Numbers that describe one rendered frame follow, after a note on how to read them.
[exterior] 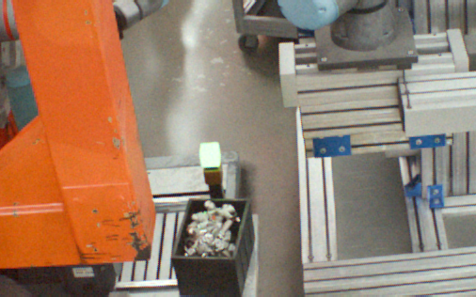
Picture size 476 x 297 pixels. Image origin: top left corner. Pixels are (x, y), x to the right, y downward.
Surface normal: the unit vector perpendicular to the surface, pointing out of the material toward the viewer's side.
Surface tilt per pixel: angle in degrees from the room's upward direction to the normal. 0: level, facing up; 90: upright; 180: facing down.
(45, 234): 90
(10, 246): 90
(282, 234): 0
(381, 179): 0
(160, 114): 0
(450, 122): 90
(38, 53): 90
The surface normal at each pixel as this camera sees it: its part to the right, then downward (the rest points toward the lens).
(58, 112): -0.03, 0.59
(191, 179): -0.12, -0.80
